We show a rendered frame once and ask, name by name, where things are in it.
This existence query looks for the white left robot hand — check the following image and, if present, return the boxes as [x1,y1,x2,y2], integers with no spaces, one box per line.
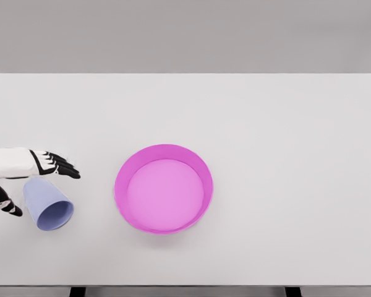
[0,147,82,218]

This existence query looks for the pale blue cup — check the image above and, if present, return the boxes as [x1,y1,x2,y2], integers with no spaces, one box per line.
[22,176,75,231]

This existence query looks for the pink round plate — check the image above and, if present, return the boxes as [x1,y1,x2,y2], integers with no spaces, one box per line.
[114,143,215,235]

